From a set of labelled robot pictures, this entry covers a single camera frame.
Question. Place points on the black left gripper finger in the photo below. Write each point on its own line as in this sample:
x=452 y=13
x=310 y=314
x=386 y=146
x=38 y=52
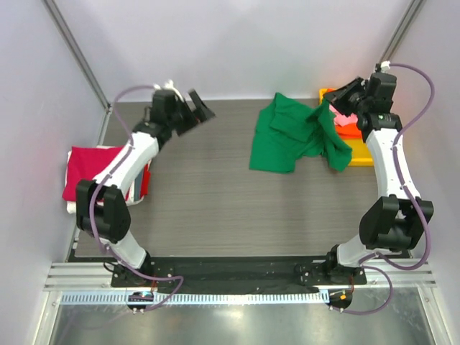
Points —
x=201 y=112
x=187 y=121

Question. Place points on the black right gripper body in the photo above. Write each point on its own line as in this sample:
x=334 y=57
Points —
x=351 y=99

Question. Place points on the aluminium corner post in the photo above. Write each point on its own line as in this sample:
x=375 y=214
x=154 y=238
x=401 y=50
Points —
x=409 y=16
x=77 y=53

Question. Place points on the red folded t-shirt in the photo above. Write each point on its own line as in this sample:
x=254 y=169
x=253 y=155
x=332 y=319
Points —
x=86 y=163

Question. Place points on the green t-shirt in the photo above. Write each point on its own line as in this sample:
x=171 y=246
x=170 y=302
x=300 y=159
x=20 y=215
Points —
x=288 y=130

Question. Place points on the white slotted cable duct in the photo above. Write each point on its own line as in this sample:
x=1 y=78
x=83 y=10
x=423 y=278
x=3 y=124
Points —
x=121 y=297

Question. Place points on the left aluminium corner post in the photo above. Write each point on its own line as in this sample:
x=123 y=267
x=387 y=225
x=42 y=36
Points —
x=77 y=53

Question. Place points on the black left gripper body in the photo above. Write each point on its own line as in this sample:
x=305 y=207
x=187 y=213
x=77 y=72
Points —
x=173 y=118

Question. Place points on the aluminium frame rail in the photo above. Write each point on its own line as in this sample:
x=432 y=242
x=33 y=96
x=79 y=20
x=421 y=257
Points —
x=92 y=276

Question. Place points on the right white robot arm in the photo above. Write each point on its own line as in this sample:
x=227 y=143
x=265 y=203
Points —
x=400 y=216

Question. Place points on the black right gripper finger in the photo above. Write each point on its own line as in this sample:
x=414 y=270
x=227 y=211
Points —
x=346 y=108
x=348 y=95

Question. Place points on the yellow plastic bin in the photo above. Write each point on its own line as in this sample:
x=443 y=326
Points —
x=355 y=151

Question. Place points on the pink crumpled t-shirt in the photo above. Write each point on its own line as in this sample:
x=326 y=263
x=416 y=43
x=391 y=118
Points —
x=343 y=120

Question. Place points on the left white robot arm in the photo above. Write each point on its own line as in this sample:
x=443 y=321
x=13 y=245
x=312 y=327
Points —
x=101 y=209

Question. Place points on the orange t-shirt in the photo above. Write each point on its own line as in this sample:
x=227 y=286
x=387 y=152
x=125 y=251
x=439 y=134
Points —
x=349 y=131

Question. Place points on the right aluminium corner post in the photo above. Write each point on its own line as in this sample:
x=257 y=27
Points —
x=409 y=16

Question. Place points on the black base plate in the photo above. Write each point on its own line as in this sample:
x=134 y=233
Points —
x=254 y=275

